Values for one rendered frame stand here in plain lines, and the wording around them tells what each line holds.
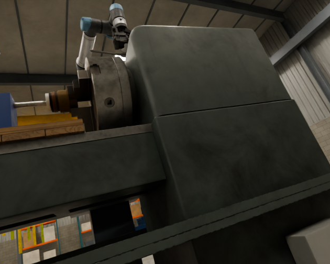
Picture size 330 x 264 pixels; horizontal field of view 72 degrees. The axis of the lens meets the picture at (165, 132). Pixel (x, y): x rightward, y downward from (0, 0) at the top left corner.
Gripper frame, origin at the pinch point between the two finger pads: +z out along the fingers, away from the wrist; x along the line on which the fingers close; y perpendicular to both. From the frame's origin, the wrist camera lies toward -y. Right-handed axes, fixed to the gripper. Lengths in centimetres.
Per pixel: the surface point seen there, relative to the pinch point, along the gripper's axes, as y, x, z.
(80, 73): 28.3, 26.7, 27.3
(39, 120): 180, -984, -438
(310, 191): -26, 46, 83
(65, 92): 34.2, 17.3, 28.6
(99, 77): 22.9, 29.1, 30.8
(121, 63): 14.1, 28.2, 24.4
